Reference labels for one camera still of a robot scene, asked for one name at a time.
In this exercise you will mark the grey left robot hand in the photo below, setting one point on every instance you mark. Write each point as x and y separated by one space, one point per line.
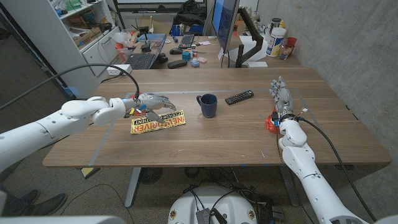
152 102

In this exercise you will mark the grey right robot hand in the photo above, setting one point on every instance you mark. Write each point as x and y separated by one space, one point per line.
283 99

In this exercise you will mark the yellow black bumper sticker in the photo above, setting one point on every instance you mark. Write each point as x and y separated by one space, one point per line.
140 127

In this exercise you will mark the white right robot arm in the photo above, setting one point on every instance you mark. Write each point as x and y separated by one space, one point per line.
314 186

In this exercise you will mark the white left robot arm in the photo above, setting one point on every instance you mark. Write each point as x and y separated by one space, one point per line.
46 127

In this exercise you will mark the black TV remote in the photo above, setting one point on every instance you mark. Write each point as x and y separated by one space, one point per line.
239 97

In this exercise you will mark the navy blue mug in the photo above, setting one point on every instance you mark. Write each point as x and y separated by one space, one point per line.
209 107

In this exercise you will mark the red plastic bowl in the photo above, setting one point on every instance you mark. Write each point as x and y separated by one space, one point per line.
270 126

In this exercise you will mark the black laptop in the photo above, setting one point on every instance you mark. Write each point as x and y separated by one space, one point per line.
141 60

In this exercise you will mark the white flat box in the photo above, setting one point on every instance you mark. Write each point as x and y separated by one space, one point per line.
257 64

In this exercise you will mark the black oval case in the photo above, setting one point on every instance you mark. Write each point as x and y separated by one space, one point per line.
177 63

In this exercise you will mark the white power strip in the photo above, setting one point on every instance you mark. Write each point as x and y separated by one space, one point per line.
115 71

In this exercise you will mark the black computer mouse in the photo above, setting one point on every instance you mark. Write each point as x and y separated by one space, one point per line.
176 51

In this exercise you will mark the blue cube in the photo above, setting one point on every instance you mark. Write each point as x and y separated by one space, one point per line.
186 56

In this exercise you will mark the white canister blue label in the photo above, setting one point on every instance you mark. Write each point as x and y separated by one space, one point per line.
275 42

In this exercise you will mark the grey tape strip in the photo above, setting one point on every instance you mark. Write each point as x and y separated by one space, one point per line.
101 144

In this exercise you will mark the white paper sheet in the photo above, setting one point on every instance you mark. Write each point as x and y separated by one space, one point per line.
247 43

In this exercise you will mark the black keyboard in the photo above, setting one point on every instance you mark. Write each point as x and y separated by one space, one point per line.
186 41

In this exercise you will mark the wooden rear desk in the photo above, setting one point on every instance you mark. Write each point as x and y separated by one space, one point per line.
211 63

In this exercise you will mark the black floor fan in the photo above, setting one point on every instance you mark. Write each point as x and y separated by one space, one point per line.
150 175

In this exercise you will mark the dark lidded jar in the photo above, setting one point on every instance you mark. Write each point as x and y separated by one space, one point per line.
275 23

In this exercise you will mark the grey table leg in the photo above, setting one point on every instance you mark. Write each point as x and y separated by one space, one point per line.
289 186
132 189

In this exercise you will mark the yellow floor block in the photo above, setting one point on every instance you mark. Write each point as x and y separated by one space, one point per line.
89 172

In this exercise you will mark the black backpack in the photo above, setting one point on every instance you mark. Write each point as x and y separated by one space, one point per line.
189 14

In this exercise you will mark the computer monitor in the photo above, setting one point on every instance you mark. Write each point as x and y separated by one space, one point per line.
225 21

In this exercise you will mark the white shelf cabinet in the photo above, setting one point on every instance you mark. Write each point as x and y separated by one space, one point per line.
53 37

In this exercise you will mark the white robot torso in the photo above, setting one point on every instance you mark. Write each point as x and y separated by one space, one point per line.
230 208

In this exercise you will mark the grey mesh device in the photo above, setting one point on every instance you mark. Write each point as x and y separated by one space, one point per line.
203 217

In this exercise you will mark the dark trouser leg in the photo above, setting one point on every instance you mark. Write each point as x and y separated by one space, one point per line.
7 202

